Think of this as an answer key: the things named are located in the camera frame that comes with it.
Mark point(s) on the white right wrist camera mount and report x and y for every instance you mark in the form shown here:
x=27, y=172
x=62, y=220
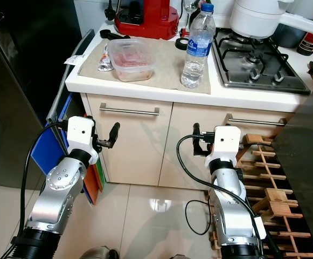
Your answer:
x=226, y=141

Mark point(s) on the black tape roll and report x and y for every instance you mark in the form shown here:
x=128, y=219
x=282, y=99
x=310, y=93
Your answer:
x=181, y=43

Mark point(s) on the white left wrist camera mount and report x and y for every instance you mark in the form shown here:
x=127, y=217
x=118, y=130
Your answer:
x=82, y=137

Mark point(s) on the black portafilter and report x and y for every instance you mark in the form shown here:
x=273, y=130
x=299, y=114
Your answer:
x=113, y=35

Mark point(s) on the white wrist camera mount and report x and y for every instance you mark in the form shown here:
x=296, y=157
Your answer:
x=82, y=137
x=226, y=141

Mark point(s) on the wooden slatted rack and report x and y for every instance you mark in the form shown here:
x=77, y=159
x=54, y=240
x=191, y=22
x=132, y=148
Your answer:
x=277, y=202

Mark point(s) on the beige cloth mat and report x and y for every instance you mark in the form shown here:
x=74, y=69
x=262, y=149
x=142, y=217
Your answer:
x=164, y=75

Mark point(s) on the white paper tag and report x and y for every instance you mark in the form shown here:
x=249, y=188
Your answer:
x=73, y=59

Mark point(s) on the clear plastic food container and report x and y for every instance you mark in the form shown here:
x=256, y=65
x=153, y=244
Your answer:
x=132, y=59

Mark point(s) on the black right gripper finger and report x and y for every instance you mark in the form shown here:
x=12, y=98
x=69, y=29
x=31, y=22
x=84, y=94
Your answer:
x=197, y=132

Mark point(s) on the green cutting board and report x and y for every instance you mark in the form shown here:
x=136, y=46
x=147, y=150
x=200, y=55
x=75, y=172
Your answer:
x=99, y=175

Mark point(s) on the small silver foil tube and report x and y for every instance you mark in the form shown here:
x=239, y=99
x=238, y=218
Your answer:
x=105, y=60

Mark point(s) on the clear water bottle blue cap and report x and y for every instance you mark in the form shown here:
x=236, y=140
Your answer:
x=196, y=48

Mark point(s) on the red coffee machine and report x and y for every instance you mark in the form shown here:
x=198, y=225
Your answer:
x=148, y=20

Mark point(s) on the dark cooking pot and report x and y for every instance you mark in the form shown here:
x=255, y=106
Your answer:
x=288, y=36

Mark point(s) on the grey robot left leg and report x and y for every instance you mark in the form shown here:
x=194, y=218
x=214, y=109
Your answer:
x=98, y=252

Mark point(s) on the clear wine glass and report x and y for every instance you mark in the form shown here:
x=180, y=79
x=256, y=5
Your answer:
x=188, y=5

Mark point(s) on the blue cutting board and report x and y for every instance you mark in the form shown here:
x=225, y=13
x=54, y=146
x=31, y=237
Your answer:
x=48, y=148

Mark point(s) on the tall dark steel fridge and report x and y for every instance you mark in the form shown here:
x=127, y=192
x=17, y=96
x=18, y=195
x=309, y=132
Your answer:
x=27, y=81

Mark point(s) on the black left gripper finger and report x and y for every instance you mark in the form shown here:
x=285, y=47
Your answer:
x=113, y=131

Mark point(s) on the orange cutting board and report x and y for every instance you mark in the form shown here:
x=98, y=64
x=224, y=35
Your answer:
x=90, y=189

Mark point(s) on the dark bottle red label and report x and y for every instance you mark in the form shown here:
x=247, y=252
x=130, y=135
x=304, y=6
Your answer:
x=310, y=43

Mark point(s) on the steel mini fridge body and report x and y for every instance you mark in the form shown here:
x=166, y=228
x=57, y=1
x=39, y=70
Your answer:
x=304, y=135

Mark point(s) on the grey metal tray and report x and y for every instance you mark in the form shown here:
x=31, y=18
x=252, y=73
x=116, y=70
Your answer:
x=70, y=81

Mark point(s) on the white cooking pot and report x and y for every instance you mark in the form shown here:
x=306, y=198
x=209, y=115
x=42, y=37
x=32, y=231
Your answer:
x=258, y=19

